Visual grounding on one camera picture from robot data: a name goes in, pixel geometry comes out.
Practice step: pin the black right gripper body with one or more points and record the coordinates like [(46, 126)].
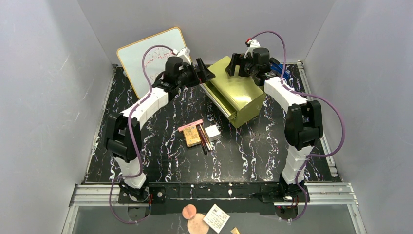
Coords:
[(240, 65)]

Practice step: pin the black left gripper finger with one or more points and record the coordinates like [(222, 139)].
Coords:
[(201, 68), (204, 74)]

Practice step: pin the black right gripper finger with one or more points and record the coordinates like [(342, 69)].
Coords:
[(245, 65), (235, 61)]

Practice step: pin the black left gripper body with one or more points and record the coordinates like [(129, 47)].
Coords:
[(198, 73)]

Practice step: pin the green metal drawer box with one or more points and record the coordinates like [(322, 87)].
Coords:
[(238, 98)]

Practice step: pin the orange makeup box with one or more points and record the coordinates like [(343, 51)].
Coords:
[(191, 136)]

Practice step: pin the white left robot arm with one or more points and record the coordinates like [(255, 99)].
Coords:
[(123, 130)]

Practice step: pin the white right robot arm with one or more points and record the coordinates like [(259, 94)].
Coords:
[(303, 124)]

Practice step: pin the pink flat makeup box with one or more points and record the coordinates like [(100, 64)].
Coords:
[(200, 121)]

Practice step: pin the dark red makeup pencil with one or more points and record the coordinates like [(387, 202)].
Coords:
[(203, 141)]

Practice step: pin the blue object behind box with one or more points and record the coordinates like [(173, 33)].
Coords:
[(277, 68)]

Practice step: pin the small white box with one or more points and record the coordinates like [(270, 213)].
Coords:
[(213, 133)]

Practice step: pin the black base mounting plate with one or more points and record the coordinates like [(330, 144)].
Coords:
[(265, 198)]

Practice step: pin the small pink round pad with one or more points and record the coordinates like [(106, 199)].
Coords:
[(189, 211)]

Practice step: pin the white printed paper card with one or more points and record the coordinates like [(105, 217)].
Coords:
[(216, 218)]

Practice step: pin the large pink round pad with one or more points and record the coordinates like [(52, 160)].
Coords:
[(196, 225)]

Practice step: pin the small tan wood piece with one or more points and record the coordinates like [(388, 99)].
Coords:
[(235, 231)]

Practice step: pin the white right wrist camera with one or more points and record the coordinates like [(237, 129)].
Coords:
[(251, 45)]

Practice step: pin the whiteboard with orange frame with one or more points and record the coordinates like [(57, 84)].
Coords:
[(135, 63)]

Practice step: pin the aluminium right side rail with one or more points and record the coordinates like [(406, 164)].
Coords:
[(318, 123)]

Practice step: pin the aluminium frame rail front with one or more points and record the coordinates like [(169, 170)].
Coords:
[(321, 193)]

